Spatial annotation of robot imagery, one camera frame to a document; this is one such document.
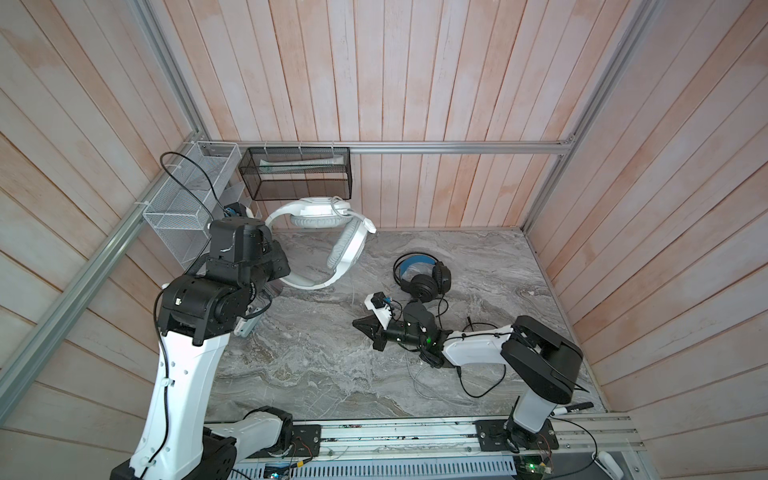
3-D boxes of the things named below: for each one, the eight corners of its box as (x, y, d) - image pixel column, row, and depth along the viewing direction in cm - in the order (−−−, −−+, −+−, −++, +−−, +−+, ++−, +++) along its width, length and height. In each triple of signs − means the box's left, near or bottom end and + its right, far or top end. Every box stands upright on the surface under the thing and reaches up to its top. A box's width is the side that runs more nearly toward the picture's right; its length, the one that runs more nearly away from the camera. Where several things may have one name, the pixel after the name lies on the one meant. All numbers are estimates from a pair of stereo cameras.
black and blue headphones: (418, 312, 99) (421, 298, 92) (386, 269, 111) (387, 253, 104) (455, 292, 105) (461, 277, 97) (421, 253, 116) (424, 237, 109)
